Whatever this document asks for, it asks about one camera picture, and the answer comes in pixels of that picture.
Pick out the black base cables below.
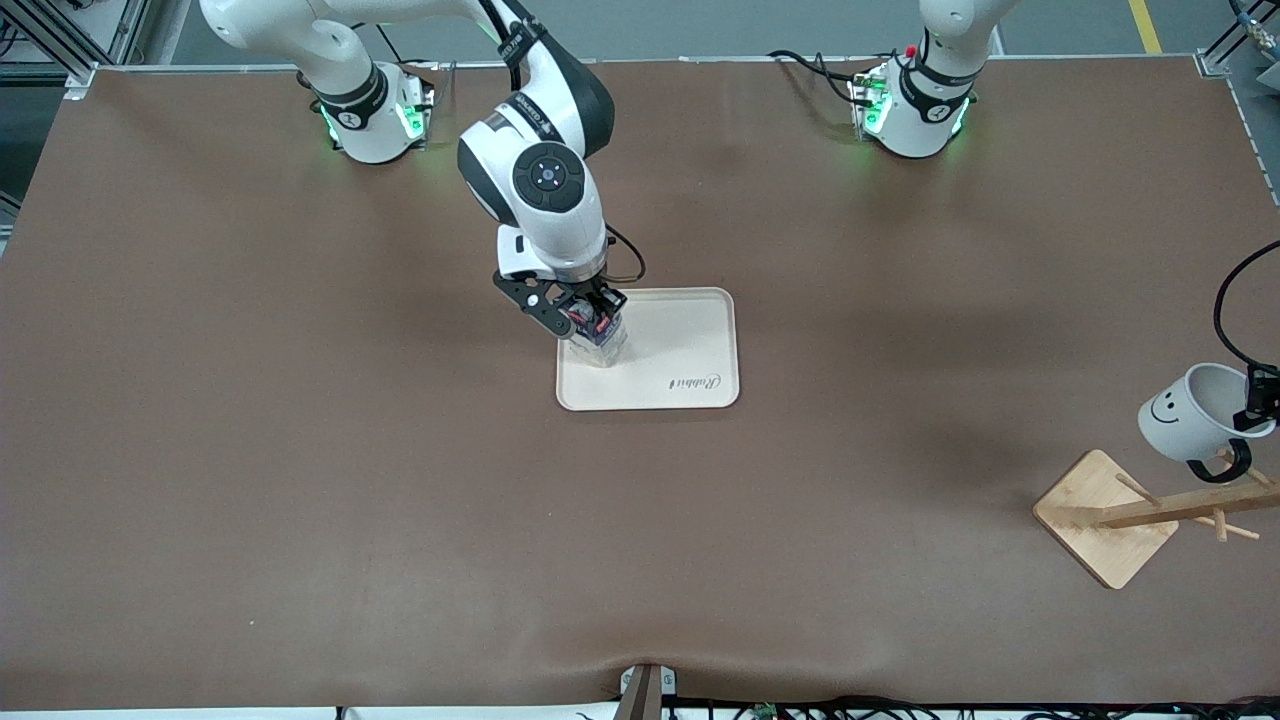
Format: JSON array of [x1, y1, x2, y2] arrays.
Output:
[[768, 48, 873, 106]]

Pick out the brown table cover sheet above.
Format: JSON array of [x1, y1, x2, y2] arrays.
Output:
[[0, 55, 1280, 713]]

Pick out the thin black base cable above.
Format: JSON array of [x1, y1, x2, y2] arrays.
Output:
[[375, 20, 458, 73]]

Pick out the white smiley mug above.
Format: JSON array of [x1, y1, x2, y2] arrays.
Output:
[[1138, 362, 1277, 485]]

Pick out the aluminium frame profile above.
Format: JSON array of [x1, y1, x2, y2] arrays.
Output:
[[1195, 0, 1280, 81], [0, 0, 151, 101]]

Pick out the cream plastic tray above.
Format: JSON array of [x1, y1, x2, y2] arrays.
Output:
[[555, 287, 742, 412]]

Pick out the wooden mug rack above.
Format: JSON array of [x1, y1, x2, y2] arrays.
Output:
[[1032, 448, 1280, 591]]

